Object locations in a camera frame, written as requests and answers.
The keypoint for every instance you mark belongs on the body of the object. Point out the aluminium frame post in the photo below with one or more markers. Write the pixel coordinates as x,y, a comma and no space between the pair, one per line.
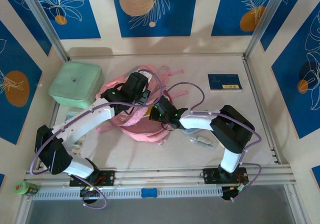
265,19
45,22

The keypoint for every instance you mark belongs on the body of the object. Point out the aluminium side rail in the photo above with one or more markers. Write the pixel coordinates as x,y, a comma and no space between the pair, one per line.
261,109
53,119

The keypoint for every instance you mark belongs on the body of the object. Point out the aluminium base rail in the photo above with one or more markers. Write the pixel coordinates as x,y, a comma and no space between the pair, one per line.
160,175

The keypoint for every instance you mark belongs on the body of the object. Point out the pink student backpack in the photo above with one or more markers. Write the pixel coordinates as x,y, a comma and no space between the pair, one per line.
145,134

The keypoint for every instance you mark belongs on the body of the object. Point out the blue clip on duct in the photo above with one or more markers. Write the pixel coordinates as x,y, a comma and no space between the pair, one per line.
149,193

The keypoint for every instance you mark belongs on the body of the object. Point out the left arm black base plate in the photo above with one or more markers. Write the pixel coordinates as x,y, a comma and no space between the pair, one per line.
108,177

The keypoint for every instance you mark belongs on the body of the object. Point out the mint green zip case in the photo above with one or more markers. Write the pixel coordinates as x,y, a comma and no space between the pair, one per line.
75,83

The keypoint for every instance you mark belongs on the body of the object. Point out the green masking tape roll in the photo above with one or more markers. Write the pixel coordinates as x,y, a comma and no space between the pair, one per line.
21,186

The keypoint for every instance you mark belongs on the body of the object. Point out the light blue pencil case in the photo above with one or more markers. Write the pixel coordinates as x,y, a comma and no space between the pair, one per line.
190,132

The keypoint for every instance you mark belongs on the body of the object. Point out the clear plastic stationery bag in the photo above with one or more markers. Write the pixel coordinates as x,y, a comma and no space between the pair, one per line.
202,140

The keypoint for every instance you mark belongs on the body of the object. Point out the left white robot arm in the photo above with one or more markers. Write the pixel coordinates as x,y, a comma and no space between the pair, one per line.
82,126

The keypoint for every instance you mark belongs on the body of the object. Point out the dark blue notebook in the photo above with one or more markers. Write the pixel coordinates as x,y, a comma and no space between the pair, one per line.
225,83

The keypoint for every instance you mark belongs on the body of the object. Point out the blue white tissue packet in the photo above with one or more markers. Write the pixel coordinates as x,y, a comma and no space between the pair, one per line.
72,113

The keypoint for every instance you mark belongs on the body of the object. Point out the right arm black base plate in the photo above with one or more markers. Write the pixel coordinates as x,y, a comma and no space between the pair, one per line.
208,175

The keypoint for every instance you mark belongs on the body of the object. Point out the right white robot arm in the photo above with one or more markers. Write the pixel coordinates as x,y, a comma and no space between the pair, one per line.
200,121

